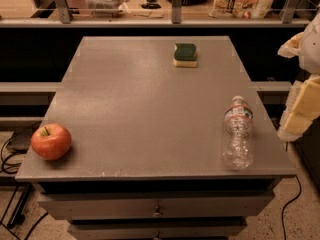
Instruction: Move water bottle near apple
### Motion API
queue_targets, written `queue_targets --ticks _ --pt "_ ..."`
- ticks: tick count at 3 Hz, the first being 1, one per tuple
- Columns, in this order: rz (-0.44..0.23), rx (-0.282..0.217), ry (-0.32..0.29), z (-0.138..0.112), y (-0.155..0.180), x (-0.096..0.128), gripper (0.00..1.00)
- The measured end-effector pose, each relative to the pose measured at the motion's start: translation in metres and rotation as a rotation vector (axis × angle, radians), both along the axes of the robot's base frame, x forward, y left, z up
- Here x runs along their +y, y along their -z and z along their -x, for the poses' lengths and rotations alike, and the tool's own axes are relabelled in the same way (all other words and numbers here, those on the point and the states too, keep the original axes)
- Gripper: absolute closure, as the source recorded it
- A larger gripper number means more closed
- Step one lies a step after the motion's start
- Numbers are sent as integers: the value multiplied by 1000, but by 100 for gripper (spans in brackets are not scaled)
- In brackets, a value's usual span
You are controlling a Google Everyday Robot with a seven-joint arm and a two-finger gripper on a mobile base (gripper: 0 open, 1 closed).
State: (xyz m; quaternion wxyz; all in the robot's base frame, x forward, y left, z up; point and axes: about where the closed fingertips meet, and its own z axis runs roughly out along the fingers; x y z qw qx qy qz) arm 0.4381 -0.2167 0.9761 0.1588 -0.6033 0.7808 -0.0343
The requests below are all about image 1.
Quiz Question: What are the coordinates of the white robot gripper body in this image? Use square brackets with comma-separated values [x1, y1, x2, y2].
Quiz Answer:
[299, 14, 320, 74]

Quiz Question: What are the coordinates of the black cable right floor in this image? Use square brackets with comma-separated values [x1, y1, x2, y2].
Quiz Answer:
[280, 175, 303, 240]

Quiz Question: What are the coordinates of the printed snack bag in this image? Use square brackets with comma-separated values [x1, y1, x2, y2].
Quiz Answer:
[209, 0, 274, 19]

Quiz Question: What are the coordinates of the red apple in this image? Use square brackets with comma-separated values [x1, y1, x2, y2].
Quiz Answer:
[31, 124, 72, 161]

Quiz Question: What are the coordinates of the black cables left floor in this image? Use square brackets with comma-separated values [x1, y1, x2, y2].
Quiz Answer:
[0, 122, 49, 240]

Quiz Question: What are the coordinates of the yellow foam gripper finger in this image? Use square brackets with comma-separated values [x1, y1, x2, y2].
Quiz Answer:
[278, 32, 303, 58]
[278, 76, 320, 142]

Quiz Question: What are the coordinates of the metal shelf rail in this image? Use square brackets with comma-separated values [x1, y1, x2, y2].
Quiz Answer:
[0, 0, 319, 28]

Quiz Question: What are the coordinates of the grey drawer cabinet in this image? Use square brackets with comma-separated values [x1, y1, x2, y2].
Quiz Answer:
[16, 37, 295, 240]

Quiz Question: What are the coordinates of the green and yellow sponge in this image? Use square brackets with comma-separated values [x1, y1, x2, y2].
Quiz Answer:
[173, 43, 197, 68]

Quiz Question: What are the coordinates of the metal drawer knob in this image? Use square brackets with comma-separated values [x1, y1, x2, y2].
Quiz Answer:
[153, 205, 163, 218]

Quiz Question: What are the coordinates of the clear plastic water bottle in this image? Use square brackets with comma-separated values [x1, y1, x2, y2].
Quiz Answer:
[222, 96, 254, 170]

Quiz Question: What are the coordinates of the clear plastic container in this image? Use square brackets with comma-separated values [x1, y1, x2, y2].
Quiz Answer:
[86, 0, 126, 17]

